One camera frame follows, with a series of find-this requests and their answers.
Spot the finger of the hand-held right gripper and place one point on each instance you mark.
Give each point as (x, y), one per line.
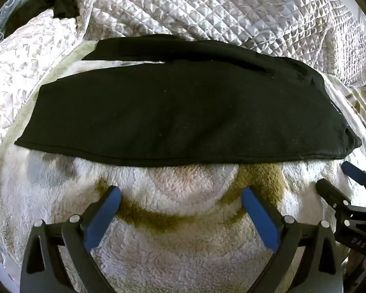
(353, 172)
(332, 193)

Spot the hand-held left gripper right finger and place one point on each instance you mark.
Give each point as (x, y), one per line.
(259, 219)

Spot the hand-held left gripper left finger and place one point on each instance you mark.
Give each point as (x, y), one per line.
(104, 212)

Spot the black pants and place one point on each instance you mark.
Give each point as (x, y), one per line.
(170, 113)

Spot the white olive patterned fleece blanket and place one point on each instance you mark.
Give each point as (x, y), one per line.
(183, 250)

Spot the floral quilted bed cover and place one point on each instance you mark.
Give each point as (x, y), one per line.
(18, 67)

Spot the black garment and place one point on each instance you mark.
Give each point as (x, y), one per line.
(59, 3)

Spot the white quilted comforter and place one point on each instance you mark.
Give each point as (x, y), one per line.
(201, 6)

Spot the light blue cloth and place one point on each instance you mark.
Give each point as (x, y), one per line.
(9, 9)

